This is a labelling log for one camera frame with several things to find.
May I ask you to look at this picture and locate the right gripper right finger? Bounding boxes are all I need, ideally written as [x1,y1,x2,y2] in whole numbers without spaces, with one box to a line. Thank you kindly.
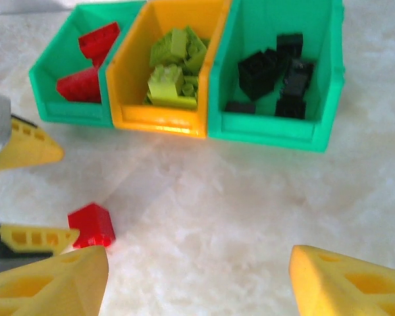
[288,245,395,316]

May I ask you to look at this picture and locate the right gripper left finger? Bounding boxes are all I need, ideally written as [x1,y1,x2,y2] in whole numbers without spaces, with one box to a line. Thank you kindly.
[0,245,110,316]

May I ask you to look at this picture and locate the red lego brick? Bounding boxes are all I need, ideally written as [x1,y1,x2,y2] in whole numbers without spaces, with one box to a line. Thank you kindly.
[67,203,117,250]
[78,21,121,63]
[55,67,103,103]

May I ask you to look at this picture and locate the lime green lego brick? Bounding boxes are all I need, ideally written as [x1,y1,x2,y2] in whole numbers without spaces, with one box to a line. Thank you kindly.
[147,64,185,103]
[171,28,188,62]
[184,26,209,75]
[144,95,198,111]
[149,38,174,66]
[182,75,200,98]

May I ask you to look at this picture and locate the black lego brick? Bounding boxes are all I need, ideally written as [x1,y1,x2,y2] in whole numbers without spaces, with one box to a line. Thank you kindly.
[282,57,315,98]
[276,32,304,57]
[275,97,307,120]
[238,49,279,101]

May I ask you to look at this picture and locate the green plastic bin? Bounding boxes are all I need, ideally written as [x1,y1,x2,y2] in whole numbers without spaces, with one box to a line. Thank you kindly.
[207,0,345,154]
[28,0,145,128]

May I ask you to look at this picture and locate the yellow plastic bin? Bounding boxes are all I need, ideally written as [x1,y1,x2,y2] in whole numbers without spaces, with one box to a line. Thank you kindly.
[105,0,233,139]

